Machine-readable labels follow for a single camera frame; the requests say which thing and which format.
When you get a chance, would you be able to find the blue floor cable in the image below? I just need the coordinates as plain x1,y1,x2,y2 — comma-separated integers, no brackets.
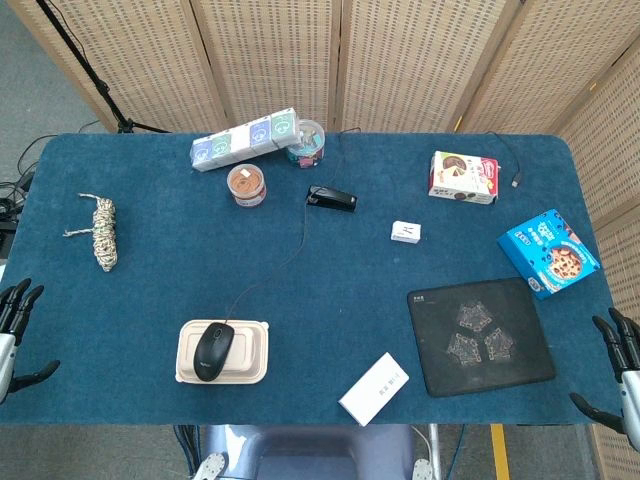
446,424,466,480

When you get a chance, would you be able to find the braided rope bundle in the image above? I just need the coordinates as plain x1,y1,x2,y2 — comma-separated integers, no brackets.
63,193,119,273

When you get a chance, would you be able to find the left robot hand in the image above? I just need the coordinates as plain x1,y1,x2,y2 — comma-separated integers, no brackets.
0,278,61,404

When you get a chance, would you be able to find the white red cake box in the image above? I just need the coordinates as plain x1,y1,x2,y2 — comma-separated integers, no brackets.
427,150,501,206

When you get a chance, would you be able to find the black computer mouse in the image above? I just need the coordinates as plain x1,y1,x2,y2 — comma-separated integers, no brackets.
193,322,236,382

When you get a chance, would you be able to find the black mouse pad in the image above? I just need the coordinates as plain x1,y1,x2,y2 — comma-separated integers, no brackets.
406,277,557,399

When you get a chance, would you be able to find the blue cookie box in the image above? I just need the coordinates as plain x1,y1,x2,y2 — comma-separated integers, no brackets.
496,208,602,301

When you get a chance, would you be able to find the black stapler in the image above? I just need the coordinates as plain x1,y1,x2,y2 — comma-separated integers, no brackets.
306,184,359,214

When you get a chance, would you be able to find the blue table mat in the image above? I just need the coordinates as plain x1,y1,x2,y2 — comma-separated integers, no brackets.
0,130,632,427

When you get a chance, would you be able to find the small white box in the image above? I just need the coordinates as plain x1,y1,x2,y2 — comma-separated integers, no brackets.
390,219,422,245

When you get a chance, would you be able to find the black tripod stand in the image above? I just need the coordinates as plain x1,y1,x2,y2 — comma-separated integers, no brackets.
35,0,174,135

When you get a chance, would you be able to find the white rectangular carton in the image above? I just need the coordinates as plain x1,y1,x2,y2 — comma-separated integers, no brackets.
338,351,410,427

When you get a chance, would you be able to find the wicker folding screen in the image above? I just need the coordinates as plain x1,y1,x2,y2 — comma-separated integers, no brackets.
7,0,640,480

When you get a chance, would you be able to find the blue-grey robot torso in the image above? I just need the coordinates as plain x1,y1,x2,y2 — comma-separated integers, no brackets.
199,424,416,480

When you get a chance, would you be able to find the clear jar of binder clips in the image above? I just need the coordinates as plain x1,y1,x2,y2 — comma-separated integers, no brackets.
286,119,326,170

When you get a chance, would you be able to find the thin black mouse cable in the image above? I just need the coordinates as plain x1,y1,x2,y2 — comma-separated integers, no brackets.
223,127,362,325

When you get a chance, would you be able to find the beige lunch box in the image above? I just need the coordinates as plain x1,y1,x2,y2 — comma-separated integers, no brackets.
174,319,271,385

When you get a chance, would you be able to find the tissue packets multipack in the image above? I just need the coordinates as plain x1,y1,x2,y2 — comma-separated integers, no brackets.
191,107,302,174

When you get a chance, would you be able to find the black USB cable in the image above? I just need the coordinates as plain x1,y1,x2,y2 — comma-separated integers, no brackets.
487,130,525,190

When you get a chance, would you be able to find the silver table leg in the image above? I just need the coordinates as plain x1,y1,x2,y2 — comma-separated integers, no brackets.
427,424,444,480

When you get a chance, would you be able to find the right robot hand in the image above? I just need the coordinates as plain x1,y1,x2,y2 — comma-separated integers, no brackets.
569,307,640,451

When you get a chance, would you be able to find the black cable bundle under table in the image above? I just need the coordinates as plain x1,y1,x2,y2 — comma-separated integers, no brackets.
173,424,201,476

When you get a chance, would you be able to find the black floor cable tangle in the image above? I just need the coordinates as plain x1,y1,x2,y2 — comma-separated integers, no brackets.
0,133,59,224

